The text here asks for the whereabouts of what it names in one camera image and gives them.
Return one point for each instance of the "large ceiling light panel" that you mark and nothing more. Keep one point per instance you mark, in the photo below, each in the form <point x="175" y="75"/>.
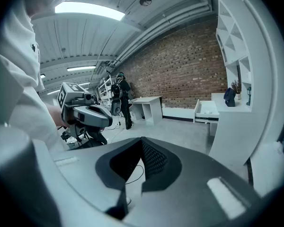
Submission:
<point x="90" y="9"/>

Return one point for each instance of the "round ceiling detector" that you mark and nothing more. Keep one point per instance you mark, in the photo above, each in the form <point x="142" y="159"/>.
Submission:
<point x="145" y="1"/>

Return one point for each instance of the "small white desk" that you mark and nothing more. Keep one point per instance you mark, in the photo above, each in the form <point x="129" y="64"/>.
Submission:
<point x="148" y="107"/>

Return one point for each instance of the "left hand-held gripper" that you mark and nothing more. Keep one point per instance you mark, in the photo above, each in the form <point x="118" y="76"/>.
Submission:
<point x="85" y="113"/>

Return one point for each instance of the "potted dried plant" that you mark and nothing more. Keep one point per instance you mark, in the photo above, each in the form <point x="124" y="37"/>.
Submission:
<point x="236" y="89"/>

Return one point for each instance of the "person's white shirt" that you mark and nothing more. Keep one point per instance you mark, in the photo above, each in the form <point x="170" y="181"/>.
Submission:
<point x="21" y="79"/>

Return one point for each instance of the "white drawer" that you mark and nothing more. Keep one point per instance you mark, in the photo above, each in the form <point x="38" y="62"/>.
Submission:
<point x="204" y="117"/>

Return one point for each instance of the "long ceiling light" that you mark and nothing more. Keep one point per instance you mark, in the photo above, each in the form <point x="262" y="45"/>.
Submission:
<point x="81" y="68"/>

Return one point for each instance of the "green lantern figurine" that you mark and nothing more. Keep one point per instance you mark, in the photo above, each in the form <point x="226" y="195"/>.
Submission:
<point x="248" y="96"/>

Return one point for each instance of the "white item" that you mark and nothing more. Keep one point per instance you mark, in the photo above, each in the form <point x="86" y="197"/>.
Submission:
<point x="207" y="112"/>

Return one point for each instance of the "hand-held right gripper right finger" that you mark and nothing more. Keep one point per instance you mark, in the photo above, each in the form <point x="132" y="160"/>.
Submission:
<point x="161" y="164"/>

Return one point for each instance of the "white open shelf rack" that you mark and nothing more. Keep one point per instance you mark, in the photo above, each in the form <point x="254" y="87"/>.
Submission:
<point x="105" y="90"/>

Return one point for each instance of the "dark blue ornament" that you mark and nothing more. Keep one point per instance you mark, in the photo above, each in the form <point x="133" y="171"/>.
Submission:
<point x="229" y="97"/>

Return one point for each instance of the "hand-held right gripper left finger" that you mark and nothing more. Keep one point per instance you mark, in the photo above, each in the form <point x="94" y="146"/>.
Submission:
<point x="113" y="164"/>

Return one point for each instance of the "white ceiling pipes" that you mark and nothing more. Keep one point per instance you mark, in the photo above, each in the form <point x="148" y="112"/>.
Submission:
<point x="170" y="18"/>

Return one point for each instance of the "low white bench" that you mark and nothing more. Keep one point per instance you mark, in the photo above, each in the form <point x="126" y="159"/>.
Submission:
<point x="177" y="114"/>

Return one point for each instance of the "white desk with shelf unit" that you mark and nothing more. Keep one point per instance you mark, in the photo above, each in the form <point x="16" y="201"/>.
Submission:
<point x="246" y="126"/>

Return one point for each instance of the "person's left forearm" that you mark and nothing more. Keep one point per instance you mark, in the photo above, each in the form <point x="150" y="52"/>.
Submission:
<point x="55" y="114"/>

